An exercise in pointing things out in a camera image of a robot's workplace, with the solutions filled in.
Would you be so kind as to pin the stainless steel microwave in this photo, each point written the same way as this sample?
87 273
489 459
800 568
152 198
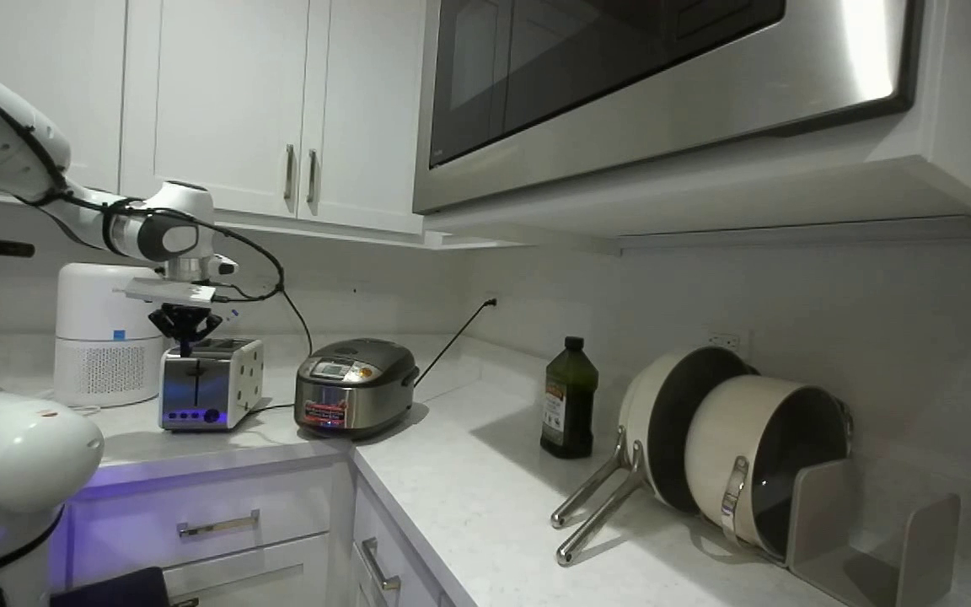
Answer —
667 121

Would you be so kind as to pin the white double-door upper cabinet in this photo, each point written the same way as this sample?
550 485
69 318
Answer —
218 102

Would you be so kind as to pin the white air purifier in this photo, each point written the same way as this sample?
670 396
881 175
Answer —
99 338

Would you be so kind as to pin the grey pan rack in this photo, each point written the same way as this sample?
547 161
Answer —
924 552

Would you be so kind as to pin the cream pot dark interior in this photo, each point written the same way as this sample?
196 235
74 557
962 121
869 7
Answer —
734 449

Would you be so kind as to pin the silver black rice cooker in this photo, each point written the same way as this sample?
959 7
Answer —
354 390

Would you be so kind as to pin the white kitchen drawer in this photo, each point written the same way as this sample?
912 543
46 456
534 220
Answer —
127 525
396 526

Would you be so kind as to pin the silver two-slot toaster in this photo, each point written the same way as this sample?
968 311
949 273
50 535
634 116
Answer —
210 390

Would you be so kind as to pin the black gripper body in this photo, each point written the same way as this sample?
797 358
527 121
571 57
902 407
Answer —
182 318

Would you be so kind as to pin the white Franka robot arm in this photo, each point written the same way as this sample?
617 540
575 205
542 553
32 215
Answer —
0 136

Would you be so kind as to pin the dark green glass bottle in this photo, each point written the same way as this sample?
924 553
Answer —
569 407

